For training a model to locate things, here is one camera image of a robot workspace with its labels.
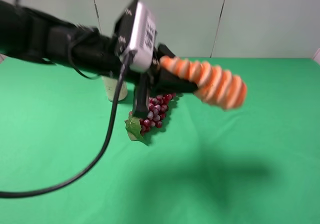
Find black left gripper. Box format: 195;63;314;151
133;43;198;118

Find orange striped bread roll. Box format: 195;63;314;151
159;56;248;110

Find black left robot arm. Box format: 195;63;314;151
0;0;198;117

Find purple-topped trash bag roll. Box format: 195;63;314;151
102;76;128;102

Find red grape bunch with leaf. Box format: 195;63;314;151
124;93;177;143

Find green tablecloth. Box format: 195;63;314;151
0;58;320;224

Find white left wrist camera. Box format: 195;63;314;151
113;0;157;73

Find black camera cable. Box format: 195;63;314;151
0;53;133;199

